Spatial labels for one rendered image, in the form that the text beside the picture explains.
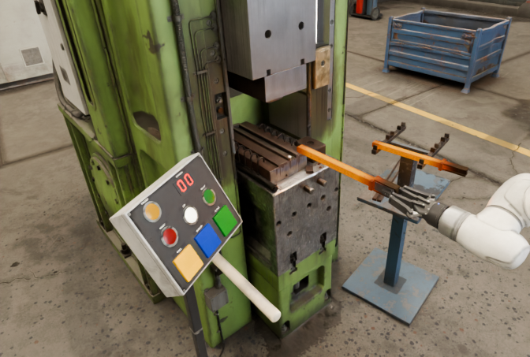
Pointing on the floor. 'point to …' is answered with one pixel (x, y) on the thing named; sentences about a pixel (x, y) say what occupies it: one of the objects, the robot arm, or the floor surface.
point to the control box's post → (195, 321)
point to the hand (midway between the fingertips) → (385, 187)
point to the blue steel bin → (446, 45)
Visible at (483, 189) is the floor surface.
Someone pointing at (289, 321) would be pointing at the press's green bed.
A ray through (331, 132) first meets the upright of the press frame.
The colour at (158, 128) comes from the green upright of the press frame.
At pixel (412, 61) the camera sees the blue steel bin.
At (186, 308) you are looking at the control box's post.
